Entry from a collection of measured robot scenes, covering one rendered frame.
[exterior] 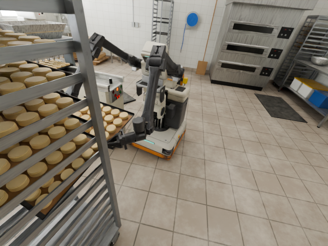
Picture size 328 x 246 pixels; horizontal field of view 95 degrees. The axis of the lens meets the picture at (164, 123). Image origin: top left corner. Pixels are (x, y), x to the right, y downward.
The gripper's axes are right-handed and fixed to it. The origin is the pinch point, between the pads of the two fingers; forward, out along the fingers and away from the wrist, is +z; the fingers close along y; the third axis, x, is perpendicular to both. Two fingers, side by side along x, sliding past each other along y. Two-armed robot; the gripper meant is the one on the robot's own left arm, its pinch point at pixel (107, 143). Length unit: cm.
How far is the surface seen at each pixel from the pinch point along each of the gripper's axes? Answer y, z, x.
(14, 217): 39, 59, -4
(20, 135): -32.2, 15.4, -17.8
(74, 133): -21.0, 7.1, -9.9
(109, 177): 14.7, 2.9, -10.9
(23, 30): -21, 53, 131
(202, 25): 45, -301, 394
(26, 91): -41.2, 10.6, -12.8
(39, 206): -6.7, 22.0, -25.0
